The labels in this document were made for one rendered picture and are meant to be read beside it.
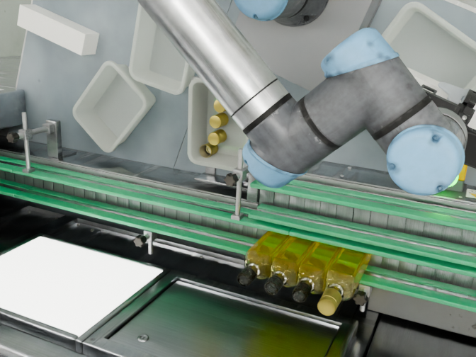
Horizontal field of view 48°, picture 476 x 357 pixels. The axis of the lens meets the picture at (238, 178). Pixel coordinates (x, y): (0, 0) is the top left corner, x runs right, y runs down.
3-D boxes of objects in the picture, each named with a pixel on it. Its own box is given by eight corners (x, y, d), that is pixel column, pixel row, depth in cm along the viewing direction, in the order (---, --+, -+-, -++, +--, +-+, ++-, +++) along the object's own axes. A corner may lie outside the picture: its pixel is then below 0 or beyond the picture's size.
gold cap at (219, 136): (214, 127, 141) (207, 131, 137) (227, 129, 140) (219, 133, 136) (214, 141, 142) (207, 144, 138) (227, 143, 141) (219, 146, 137)
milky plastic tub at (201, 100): (202, 155, 147) (186, 163, 139) (205, 73, 140) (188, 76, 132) (261, 166, 140) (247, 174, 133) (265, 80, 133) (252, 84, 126)
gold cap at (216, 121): (216, 111, 140) (208, 114, 136) (229, 112, 138) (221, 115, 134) (216, 125, 141) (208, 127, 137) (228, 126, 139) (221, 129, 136)
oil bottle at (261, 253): (275, 240, 130) (239, 278, 111) (277, 219, 128) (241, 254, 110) (297, 246, 128) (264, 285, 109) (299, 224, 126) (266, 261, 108)
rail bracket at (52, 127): (64, 156, 164) (6, 175, 144) (61, 102, 159) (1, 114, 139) (76, 159, 162) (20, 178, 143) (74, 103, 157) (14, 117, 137)
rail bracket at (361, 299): (360, 292, 125) (347, 320, 113) (364, 265, 123) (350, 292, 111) (377, 296, 123) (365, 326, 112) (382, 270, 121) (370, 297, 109)
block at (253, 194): (254, 192, 136) (244, 200, 130) (256, 156, 133) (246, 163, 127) (268, 194, 135) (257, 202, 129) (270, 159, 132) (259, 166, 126)
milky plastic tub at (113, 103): (88, 108, 161) (69, 112, 154) (127, 54, 150) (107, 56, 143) (125, 150, 160) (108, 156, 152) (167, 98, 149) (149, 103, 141)
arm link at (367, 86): (285, 86, 61) (343, 163, 60) (365, 20, 55) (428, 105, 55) (307, 78, 68) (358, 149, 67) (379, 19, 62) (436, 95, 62)
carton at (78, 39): (35, 4, 157) (19, 4, 152) (99, 33, 151) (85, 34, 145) (32, 25, 160) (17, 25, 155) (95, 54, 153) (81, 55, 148)
